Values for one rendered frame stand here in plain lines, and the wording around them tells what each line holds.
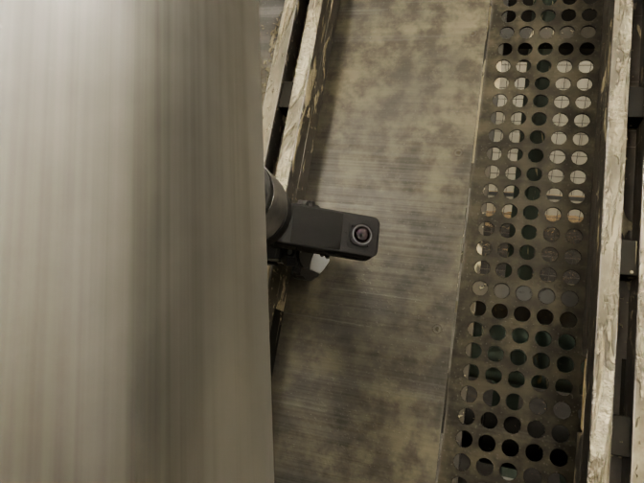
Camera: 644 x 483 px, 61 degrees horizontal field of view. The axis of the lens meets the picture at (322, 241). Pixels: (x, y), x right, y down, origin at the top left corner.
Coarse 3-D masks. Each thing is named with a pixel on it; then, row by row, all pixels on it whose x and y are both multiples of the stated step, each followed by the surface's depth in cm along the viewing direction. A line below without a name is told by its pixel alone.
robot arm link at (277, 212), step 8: (264, 168) 50; (272, 176) 51; (280, 184) 52; (280, 192) 51; (272, 200) 49; (280, 200) 51; (272, 208) 50; (280, 208) 51; (272, 216) 50; (280, 216) 51; (272, 224) 51; (280, 224) 52; (272, 232) 52
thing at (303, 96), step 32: (288, 0) 78; (320, 0) 77; (288, 32) 77; (320, 32) 77; (288, 64) 77; (320, 64) 79; (288, 96) 75; (320, 96) 80; (288, 128) 73; (288, 160) 72; (288, 192) 72
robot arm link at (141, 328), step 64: (0, 0) 3; (64, 0) 3; (128, 0) 3; (192, 0) 4; (256, 0) 6; (0, 64) 3; (64, 64) 3; (128, 64) 3; (192, 64) 4; (256, 64) 5; (0, 128) 3; (64, 128) 3; (128, 128) 3; (192, 128) 4; (256, 128) 5; (0, 192) 3; (64, 192) 3; (128, 192) 3; (192, 192) 4; (256, 192) 5; (0, 256) 3; (64, 256) 3; (128, 256) 3; (192, 256) 4; (256, 256) 5; (0, 320) 3; (64, 320) 3; (128, 320) 3; (192, 320) 4; (256, 320) 5; (0, 384) 2; (64, 384) 3; (128, 384) 3; (192, 384) 3; (256, 384) 4; (0, 448) 2; (64, 448) 3; (128, 448) 3; (192, 448) 3; (256, 448) 4
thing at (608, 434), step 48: (624, 0) 66; (624, 48) 64; (624, 96) 63; (624, 144) 61; (624, 192) 63; (624, 240) 59; (624, 288) 61; (624, 336) 60; (624, 384) 58; (624, 432) 55; (576, 480) 59; (624, 480) 55
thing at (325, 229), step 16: (304, 208) 57; (320, 208) 57; (304, 224) 56; (320, 224) 57; (336, 224) 57; (352, 224) 57; (368, 224) 57; (288, 240) 56; (304, 240) 56; (320, 240) 56; (336, 240) 57; (352, 240) 57; (368, 240) 57; (336, 256) 58; (352, 256) 57; (368, 256) 57
